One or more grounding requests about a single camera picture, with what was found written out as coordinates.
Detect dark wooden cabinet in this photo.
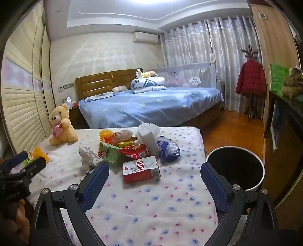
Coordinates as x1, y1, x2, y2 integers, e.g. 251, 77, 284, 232
264, 91, 303, 213

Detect louvred wardrobe doors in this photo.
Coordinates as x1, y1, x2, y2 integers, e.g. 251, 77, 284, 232
0, 0, 56, 154

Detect grey bed guard rail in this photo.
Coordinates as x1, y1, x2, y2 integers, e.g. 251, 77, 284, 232
155, 63, 217, 88

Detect wooden headboard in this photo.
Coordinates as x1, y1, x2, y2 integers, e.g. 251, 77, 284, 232
75, 69, 142, 101

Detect person's left hand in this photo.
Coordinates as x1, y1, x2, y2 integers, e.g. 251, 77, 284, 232
14, 200, 32, 237

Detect black waste bin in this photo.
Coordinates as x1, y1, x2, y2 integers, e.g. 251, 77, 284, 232
205, 146, 265, 192

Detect yellow plush toy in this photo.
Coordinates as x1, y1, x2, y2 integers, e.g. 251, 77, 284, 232
135, 69, 158, 79

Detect yellow snack wrapper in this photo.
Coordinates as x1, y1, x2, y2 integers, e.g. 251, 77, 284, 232
118, 139, 135, 148

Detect yellow foam fruit net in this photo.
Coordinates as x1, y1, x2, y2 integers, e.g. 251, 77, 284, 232
99, 129, 114, 143
33, 147, 50, 165

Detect wooden nightstand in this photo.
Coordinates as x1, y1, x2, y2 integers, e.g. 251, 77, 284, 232
69, 106, 89, 129

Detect green cartoon packet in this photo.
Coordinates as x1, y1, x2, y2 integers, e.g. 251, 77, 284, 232
24, 153, 36, 166

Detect white foam block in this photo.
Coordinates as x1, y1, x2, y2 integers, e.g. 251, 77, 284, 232
138, 131, 160, 156

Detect tall wooden wardrobe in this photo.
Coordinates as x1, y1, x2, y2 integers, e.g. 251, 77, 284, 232
250, 0, 301, 114

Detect stack of green packets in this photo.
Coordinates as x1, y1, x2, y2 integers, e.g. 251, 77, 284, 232
269, 63, 290, 96

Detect folded white blue quilt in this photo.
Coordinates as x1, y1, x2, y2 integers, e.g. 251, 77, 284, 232
131, 77, 167, 94

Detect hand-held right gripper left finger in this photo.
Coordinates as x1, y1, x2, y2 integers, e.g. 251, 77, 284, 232
30, 162, 110, 246

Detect yellow teddy bear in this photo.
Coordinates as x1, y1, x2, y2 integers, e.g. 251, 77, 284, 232
48, 103, 79, 146

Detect orange snack wrapper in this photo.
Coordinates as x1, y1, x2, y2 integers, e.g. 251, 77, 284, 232
104, 129, 138, 145

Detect white radiator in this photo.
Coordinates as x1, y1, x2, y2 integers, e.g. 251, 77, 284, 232
216, 80, 225, 110

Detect red cardboard box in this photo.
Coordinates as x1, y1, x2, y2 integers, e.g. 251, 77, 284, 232
123, 155, 161, 184

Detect white foam fruit net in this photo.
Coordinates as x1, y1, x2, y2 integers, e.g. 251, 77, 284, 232
137, 123, 159, 140

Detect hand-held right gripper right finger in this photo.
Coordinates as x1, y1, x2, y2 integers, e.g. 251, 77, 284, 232
200, 162, 281, 246

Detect red padded jacket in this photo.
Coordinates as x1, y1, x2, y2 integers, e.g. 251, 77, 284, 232
235, 59, 267, 97

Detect wooden coat rack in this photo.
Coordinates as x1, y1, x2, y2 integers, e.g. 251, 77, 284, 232
240, 44, 259, 121

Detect tissue box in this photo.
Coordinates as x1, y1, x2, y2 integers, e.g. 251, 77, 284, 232
62, 97, 77, 108

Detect green cardboard box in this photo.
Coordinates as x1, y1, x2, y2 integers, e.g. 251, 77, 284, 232
98, 141, 127, 167

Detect blue foil wrapper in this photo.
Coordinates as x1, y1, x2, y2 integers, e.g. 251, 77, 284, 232
157, 135, 181, 162

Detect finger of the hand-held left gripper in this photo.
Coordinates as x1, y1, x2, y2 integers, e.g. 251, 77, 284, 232
3, 151, 28, 167
22, 156, 46, 180

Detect flat blue patterned pillow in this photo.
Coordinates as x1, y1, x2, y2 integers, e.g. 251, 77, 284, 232
84, 92, 119, 102

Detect red snack packet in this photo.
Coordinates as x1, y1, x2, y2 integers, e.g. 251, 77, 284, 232
119, 143, 151, 166

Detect framed picture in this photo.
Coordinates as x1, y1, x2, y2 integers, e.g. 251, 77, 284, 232
270, 100, 281, 152

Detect white air conditioner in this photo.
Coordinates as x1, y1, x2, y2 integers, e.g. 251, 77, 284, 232
133, 31, 159, 44

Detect bed with blue cover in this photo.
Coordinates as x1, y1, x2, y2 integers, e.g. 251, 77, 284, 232
78, 86, 225, 129

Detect grey patterned curtain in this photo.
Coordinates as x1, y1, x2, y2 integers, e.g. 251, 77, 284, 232
160, 15, 258, 114

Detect white paper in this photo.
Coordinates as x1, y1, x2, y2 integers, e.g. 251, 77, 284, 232
78, 146, 103, 173

